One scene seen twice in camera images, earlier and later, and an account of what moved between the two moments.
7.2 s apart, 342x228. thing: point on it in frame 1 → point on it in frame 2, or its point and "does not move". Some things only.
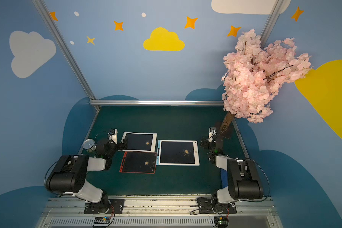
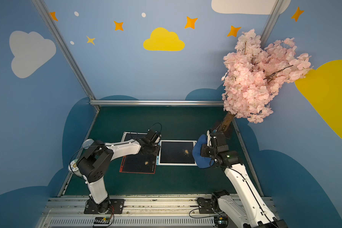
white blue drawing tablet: [174, 152] does not move
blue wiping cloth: [224, 176] → [201, 161]
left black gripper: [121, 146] → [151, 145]
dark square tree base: [226, 134] does not move
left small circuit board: [101, 220] does not move
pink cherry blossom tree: [253, 74] does not move
